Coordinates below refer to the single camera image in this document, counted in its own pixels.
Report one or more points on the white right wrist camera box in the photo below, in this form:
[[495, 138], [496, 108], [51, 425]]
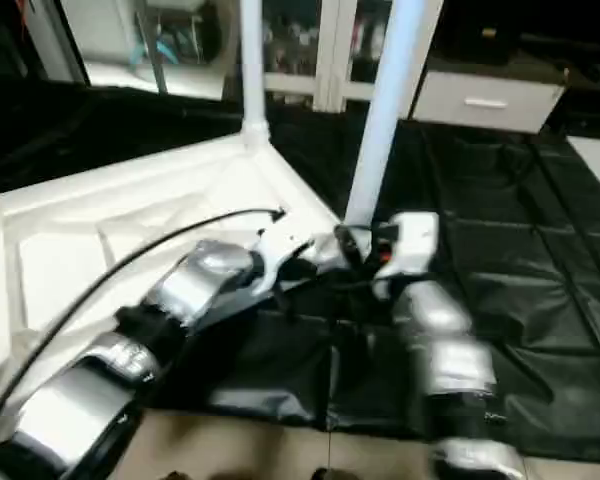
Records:
[[412, 245]]

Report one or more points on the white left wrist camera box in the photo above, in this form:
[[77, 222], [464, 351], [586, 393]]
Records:
[[285, 248]]

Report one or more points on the black work mat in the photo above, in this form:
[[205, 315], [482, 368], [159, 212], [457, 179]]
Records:
[[520, 240]]

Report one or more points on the storage rack with items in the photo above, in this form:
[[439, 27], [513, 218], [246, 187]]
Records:
[[175, 30]]

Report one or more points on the white glass door cabinet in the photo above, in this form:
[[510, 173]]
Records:
[[330, 45]]

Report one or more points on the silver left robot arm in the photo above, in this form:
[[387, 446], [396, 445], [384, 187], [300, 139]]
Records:
[[160, 320]]

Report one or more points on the white drawer unit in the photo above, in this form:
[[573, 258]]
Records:
[[485, 100]]

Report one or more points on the white plastic table top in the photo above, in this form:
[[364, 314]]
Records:
[[100, 240]]

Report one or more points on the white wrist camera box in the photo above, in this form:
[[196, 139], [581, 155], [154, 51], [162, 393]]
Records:
[[412, 245], [285, 248]]

